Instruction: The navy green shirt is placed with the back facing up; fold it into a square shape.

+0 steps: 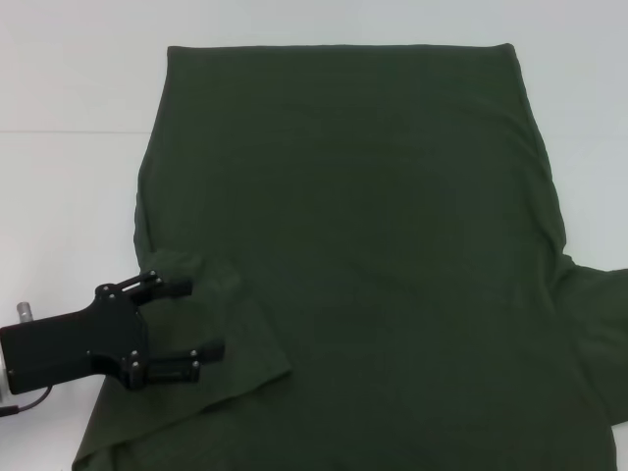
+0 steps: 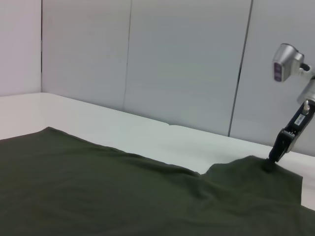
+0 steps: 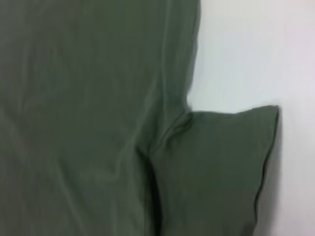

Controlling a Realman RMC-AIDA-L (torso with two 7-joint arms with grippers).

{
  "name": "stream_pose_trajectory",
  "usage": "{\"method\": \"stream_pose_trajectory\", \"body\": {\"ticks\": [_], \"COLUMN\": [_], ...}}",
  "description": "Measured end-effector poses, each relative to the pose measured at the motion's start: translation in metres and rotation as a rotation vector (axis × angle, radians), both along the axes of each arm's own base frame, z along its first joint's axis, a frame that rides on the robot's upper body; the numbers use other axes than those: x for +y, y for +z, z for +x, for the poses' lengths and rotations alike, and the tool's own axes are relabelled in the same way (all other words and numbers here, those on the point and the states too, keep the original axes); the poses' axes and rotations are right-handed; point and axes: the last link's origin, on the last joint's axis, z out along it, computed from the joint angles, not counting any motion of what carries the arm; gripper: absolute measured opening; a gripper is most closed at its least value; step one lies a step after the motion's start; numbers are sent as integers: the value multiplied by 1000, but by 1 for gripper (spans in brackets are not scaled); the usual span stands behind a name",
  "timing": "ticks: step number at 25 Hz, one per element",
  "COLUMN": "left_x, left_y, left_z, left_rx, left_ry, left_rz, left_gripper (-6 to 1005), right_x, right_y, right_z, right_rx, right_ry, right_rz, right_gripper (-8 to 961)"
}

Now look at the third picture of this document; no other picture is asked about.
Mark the dark green t-shirt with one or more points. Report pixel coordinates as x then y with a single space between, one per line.
98 123

